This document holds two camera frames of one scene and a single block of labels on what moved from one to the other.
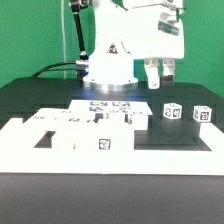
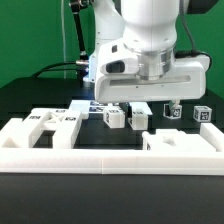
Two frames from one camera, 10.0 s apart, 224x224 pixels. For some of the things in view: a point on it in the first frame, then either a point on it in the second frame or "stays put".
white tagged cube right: (202, 113) stays put
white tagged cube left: (172, 111) stays put
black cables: (37, 74) stays put
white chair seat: (81, 131) -> (174, 140)
